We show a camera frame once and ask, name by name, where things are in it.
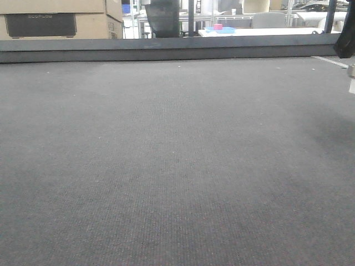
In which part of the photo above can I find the pink box on tray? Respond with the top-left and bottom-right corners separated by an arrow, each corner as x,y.
213,23 -> 223,30

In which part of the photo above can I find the dark conveyor side rail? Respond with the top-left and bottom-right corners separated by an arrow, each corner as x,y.
1,33 -> 338,64

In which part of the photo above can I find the upper cardboard box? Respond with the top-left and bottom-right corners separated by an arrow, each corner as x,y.
1,0 -> 123,21

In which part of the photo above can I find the black vertical pole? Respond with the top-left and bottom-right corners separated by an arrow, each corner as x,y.
188,0 -> 194,37

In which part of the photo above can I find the black office chair back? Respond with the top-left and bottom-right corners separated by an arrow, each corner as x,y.
145,0 -> 180,38

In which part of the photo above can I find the metal valve with white caps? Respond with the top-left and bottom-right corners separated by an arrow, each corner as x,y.
347,64 -> 355,94

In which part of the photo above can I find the white table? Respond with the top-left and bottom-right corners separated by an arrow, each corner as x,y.
197,27 -> 342,38

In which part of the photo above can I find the blue tray on table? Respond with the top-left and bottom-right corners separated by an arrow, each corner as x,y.
205,27 -> 236,34

